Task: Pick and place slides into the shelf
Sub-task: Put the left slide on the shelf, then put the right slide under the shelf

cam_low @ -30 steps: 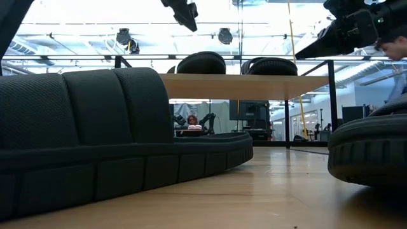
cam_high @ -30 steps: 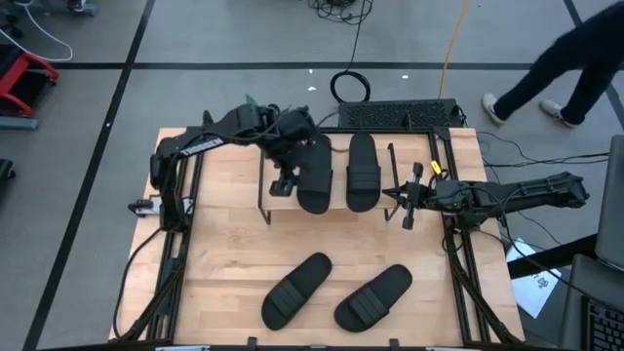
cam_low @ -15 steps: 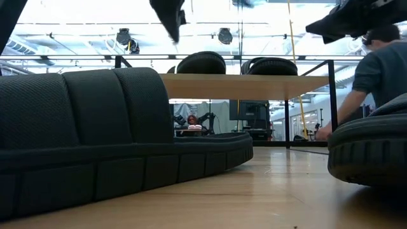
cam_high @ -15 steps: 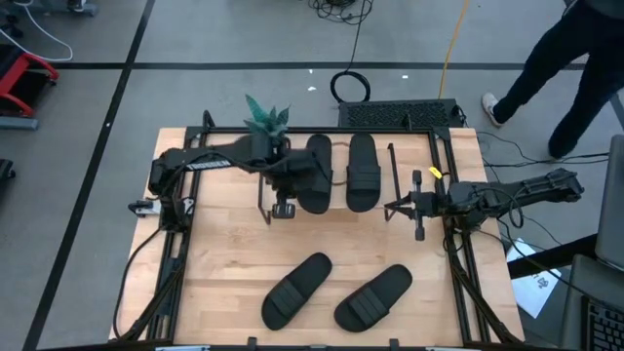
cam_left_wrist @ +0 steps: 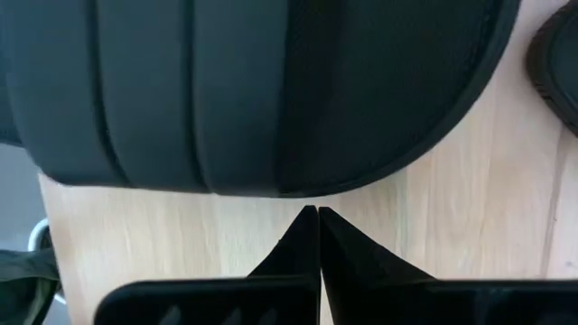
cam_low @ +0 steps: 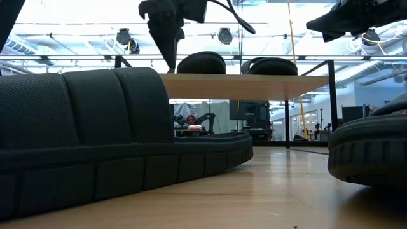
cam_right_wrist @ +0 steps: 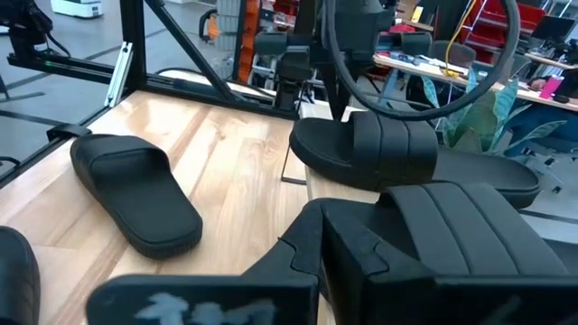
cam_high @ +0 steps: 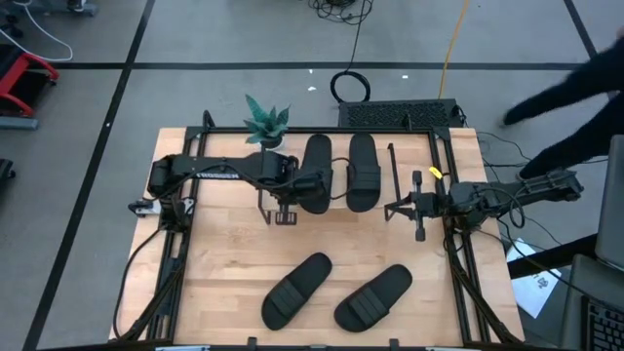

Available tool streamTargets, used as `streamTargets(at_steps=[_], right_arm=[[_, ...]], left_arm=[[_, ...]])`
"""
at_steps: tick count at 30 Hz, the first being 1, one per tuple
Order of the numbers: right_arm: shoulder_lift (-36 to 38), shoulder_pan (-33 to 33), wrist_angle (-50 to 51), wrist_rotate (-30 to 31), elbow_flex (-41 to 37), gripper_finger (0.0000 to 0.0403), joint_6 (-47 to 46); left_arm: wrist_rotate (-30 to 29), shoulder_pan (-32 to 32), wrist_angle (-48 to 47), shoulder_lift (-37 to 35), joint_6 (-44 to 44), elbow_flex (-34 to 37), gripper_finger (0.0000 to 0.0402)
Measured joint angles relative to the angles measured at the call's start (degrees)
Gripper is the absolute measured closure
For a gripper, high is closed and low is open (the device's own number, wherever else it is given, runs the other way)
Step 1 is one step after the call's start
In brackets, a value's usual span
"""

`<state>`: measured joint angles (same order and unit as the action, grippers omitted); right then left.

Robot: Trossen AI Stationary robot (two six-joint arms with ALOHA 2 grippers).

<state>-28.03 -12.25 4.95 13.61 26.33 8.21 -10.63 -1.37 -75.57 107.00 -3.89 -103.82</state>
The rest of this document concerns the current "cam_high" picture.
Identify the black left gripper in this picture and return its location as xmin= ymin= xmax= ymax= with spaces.
xmin=272 ymin=156 xmax=335 ymax=226

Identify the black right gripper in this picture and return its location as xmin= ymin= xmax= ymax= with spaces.
xmin=384 ymin=170 xmax=448 ymax=243

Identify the black rubber slide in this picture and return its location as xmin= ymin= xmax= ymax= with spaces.
xmin=260 ymin=252 xmax=334 ymax=332
xmin=332 ymin=263 xmax=414 ymax=334
xmin=295 ymin=133 xmax=335 ymax=216
xmin=344 ymin=132 xmax=383 ymax=215

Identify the green potted plant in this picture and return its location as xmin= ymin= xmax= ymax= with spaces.
xmin=242 ymin=94 xmax=293 ymax=150

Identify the black perforated computer case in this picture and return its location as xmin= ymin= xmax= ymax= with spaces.
xmin=337 ymin=98 xmax=464 ymax=131

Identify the white paper sheet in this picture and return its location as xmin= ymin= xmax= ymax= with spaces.
xmin=505 ymin=237 xmax=563 ymax=319

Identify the person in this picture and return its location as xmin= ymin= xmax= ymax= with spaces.
xmin=501 ymin=26 xmax=624 ymax=181

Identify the grey flat panel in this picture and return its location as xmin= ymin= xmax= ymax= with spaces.
xmin=595 ymin=134 xmax=624 ymax=272

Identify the grey laptop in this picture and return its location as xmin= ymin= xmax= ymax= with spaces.
xmin=559 ymin=253 xmax=624 ymax=351

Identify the red black cart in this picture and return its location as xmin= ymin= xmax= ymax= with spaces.
xmin=0 ymin=43 xmax=61 ymax=131

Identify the black aluminium rig frame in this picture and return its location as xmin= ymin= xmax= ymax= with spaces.
xmin=112 ymin=109 xmax=527 ymax=351

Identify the silver metal bracket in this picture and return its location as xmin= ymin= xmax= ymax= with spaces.
xmin=128 ymin=198 xmax=162 ymax=218

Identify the black coiled hanging cable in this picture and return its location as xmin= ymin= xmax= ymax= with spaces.
xmin=329 ymin=0 xmax=375 ymax=104

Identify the yellow hanging cable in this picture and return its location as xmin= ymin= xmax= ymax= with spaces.
xmin=438 ymin=0 xmax=472 ymax=99

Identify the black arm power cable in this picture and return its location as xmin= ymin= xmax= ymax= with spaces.
xmin=111 ymin=224 xmax=170 ymax=341

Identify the black cable tangle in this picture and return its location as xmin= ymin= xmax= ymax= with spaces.
xmin=308 ymin=0 xmax=375 ymax=26

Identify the white floor cable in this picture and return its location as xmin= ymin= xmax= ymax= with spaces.
xmin=0 ymin=0 xmax=75 ymax=63

